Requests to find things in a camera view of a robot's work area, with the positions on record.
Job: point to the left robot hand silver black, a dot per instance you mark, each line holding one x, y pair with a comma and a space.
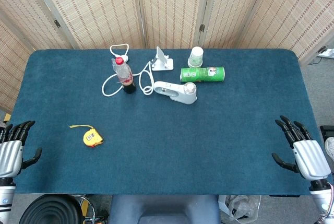
10, 156

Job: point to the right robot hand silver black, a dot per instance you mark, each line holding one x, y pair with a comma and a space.
310, 157

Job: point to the yellow tape measure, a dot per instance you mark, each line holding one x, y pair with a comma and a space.
91, 138

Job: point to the white shoe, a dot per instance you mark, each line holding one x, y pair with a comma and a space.
331, 147

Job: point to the black box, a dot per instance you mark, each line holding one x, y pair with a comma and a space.
327, 131

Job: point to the black round ribbed object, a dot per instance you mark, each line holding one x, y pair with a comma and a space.
52, 212

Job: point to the clear plastic bag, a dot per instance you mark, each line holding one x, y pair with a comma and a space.
240, 205

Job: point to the white waste bin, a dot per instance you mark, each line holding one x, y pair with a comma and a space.
221, 205

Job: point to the white power strip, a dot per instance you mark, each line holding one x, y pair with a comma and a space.
329, 53

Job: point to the black metal screen hinge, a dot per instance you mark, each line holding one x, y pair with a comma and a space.
321, 49
57, 23
201, 27

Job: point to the green chips can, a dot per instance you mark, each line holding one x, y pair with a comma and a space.
201, 74

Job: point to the cola bottle red cap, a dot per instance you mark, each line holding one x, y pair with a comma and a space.
125, 73

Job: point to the blue felt table mat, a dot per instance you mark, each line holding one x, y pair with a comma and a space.
167, 143

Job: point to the white handheld appliance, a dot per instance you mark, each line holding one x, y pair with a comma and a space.
180, 93

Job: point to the white paper cup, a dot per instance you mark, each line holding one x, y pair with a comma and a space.
195, 58

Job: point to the blue padded seat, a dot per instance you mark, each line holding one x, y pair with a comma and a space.
164, 208

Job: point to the bamboo folding screen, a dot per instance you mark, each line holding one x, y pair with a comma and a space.
91, 7

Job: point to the white phone stand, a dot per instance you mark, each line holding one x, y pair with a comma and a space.
167, 64

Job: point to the chrome stool frame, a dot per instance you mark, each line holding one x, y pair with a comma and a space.
93, 209

